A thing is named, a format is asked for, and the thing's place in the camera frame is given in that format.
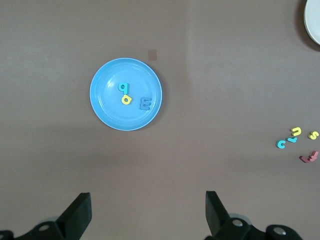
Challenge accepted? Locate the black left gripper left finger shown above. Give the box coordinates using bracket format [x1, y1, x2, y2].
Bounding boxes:
[14, 192, 93, 240]

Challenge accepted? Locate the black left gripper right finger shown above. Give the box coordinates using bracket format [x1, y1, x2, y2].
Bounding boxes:
[204, 191, 267, 240]

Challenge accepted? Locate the yellow foam letter d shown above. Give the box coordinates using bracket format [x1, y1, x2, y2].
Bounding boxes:
[120, 93, 133, 106]

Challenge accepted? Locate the blue foam letter m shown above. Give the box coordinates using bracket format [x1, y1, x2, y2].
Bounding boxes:
[139, 96, 153, 111]

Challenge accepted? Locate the teal foam letter q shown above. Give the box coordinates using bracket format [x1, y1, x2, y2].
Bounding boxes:
[117, 82, 130, 95]

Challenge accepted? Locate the red foam letter f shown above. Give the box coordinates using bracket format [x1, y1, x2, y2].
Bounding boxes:
[307, 150, 320, 163]

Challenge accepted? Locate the yellow foam letter u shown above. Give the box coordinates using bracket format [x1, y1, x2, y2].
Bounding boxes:
[289, 126, 303, 137]

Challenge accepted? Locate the blue plate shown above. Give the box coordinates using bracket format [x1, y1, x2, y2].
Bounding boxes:
[89, 57, 163, 132]

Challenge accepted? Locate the cream plate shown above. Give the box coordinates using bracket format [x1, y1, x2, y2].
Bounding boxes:
[303, 0, 320, 46]

